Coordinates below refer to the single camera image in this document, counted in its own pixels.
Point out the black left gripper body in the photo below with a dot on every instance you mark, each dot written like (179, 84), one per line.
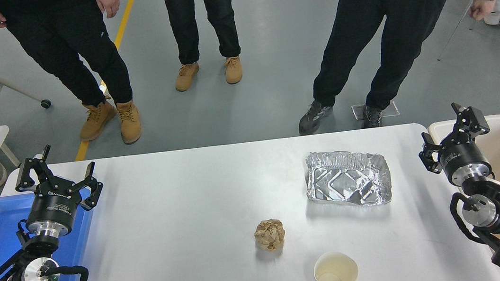
(55, 205)

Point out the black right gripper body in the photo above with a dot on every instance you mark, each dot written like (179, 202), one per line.
(464, 157)

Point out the silver foil tray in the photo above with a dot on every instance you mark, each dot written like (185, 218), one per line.
(345, 181)

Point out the white paper cup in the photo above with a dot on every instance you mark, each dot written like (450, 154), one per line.
(335, 273)

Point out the person's left hand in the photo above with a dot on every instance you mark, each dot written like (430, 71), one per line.
(483, 8)
(109, 0)

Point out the clear floor plate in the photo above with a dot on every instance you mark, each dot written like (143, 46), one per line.
(357, 112)
(391, 108)

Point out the white wheeled chair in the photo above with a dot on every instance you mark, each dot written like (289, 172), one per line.
(45, 104)

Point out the crumpled tan paper ball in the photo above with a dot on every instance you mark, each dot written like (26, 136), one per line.
(270, 236)

